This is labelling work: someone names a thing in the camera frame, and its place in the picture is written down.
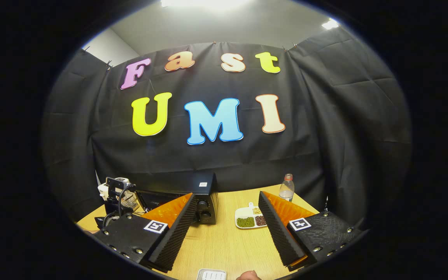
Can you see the large ceiling light panel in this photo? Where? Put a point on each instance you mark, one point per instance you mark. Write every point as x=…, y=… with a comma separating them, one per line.
x=204, y=4

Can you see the small ceiling light panel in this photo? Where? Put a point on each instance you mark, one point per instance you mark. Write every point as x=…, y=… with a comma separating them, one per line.
x=330, y=24

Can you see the white toaster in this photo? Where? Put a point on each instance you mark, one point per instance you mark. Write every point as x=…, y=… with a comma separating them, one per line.
x=102, y=191

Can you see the black electric oven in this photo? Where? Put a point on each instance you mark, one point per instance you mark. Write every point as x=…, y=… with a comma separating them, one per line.
x=193, y=182

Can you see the white divided dish of beans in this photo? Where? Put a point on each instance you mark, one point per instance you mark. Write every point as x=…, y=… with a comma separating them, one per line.
x=245, y=221

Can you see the large black oven knob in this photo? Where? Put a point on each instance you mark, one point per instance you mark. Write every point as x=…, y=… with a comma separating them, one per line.
x=203, y=204

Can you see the small black oven knob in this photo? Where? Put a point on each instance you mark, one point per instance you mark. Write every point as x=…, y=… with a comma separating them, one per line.
x=206, y=215

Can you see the clear bottle with red label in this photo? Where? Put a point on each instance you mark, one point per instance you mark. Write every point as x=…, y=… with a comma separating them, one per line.
x=286, y=190

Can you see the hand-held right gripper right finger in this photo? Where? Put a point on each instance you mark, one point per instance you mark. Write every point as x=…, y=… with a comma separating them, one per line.
x=276, y=233

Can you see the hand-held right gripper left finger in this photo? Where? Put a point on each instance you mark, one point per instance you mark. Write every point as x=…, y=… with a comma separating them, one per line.
x=175, y=237

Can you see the black backdrop cloth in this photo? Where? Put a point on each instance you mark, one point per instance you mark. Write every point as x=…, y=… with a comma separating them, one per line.
x=247, y=159

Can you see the white ribbed tray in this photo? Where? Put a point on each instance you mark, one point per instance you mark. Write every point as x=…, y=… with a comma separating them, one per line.
x=211, y=275

